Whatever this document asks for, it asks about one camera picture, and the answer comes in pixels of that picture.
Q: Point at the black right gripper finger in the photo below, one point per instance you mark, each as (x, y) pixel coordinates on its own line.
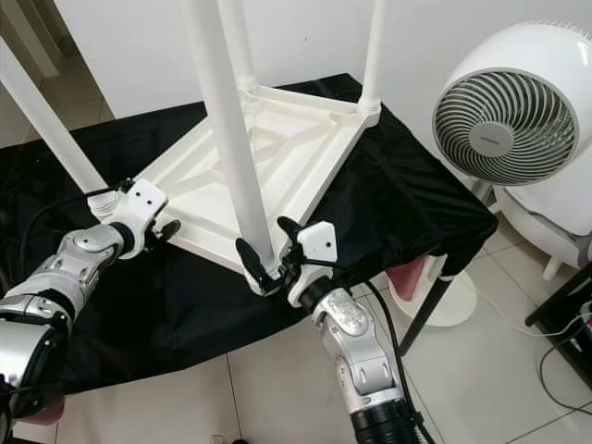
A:
(254, 264)
(289, 231)

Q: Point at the white plastic children table top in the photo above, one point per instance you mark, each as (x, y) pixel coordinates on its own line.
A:
(194, 199)

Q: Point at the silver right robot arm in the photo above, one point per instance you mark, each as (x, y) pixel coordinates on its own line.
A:
(361, 351)

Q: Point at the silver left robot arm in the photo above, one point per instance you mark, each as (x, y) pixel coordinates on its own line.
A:
(74, 268)

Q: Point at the red round stool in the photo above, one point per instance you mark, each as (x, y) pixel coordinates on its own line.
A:
(405, 277)
(37, 409)

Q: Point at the black tablecloth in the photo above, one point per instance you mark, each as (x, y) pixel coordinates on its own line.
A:
(407, 213)

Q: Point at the white round floor fan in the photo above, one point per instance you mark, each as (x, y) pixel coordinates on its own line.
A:
(490, 139)

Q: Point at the white rounded plastic appliance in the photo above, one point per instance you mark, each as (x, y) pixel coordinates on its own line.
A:
(546, 217)

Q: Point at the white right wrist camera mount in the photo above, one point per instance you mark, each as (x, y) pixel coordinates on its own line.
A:
(319, 240)

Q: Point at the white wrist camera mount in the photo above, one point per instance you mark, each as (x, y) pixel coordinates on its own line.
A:
(319, 240)
(143, 199)

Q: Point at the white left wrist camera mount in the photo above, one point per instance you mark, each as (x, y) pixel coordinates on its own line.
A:
(143, 199)

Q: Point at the black metal table frame bar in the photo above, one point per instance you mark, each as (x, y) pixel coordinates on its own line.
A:
(425, 305)

